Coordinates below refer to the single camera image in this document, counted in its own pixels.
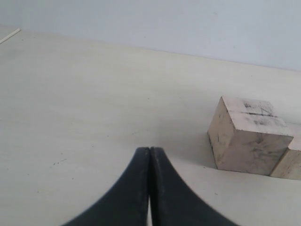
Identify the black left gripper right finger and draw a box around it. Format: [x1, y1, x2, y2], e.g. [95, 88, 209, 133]
[150, 147, 236, 226]

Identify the largest marked wooden cube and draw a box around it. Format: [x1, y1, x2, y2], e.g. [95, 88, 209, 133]
[207, 96, 293, 175]

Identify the second largest wooden cube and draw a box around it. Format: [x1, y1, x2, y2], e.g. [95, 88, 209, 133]
[269, 122, 301, 181]

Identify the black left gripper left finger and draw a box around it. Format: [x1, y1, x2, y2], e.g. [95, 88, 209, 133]
[65, 147, 150, 226]

